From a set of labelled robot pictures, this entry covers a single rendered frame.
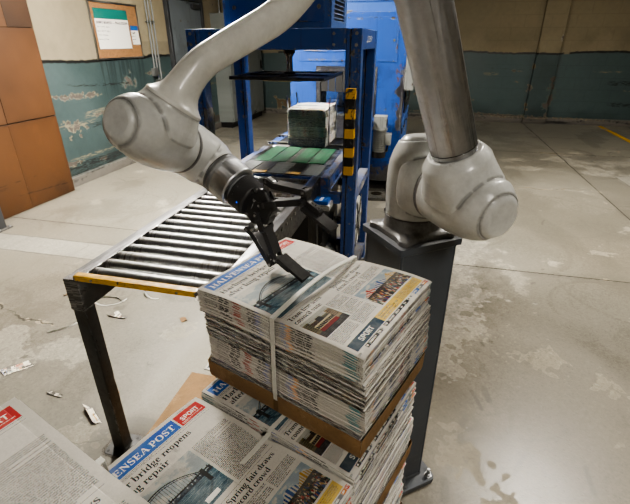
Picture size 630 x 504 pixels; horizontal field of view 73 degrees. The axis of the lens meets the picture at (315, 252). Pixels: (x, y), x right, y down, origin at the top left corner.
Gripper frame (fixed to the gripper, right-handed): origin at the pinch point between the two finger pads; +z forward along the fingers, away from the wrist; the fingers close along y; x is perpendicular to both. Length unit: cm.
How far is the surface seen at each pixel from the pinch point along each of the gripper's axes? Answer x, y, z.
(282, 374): 13.2, 16.9, 10.2
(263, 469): 24.8, 24.3, 18.7
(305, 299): 5.9, 5.4, 4.8
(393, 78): -365, 64, -131
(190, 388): -35, 144, -33
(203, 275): -22, 57, -37
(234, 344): 13.6, 20.2, -1.0
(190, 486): 33.9, 27.9, 11.4
